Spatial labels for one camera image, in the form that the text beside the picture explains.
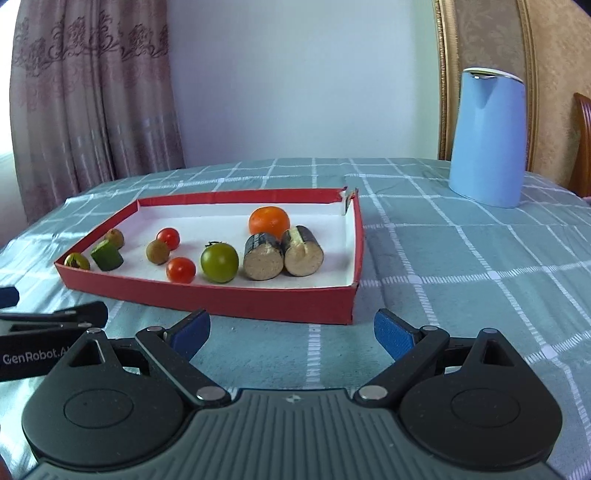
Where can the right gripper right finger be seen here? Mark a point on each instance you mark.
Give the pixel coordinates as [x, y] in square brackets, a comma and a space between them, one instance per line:
[472, 402]

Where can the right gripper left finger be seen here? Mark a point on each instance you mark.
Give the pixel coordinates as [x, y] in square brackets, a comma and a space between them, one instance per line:
[115, 403]

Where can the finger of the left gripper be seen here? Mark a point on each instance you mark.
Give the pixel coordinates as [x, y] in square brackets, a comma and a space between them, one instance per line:
[94, 314]
[9, 297]

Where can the small green tomato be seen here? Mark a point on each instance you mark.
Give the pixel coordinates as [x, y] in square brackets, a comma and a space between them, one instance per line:
[77, 260]

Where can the green cucumber piece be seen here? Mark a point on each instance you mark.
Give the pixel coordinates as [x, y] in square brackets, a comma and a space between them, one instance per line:
[106, 256]

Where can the brown longan fruit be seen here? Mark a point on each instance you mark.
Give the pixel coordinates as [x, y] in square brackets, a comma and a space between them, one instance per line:
[157, 252]
[115, 237]

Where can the red cherry tomato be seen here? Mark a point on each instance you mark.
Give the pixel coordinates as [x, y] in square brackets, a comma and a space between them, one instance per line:
[170, 237]
[180, 270]

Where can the large green tomato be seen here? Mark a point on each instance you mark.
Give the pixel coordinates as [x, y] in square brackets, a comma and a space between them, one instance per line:
[219, 262]

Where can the dark sugarcane piece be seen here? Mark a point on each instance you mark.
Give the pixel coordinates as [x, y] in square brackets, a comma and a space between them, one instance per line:
[263, 259]
[302, 255]

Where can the orange mandarin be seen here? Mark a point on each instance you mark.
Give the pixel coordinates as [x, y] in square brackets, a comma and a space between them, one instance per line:
[270, 220]

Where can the checked teal tablecloth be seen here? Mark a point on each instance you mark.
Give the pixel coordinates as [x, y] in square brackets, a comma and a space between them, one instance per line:
[430, 256]

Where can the pink patterned curtain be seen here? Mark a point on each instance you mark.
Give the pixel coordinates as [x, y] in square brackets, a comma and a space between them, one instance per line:
[90, 97]

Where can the red shallow cardboard box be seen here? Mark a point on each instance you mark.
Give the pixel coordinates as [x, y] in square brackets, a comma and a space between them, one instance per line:
[326, 297]

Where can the brown wooden chair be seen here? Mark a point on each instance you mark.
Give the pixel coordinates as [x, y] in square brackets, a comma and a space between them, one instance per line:
[580, 177]

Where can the light blue kettle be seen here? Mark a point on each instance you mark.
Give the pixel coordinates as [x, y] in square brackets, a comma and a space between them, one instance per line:
[489, 151]

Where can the gold framed headboard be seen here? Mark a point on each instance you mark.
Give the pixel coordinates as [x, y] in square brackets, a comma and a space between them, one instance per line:
[544, 43]

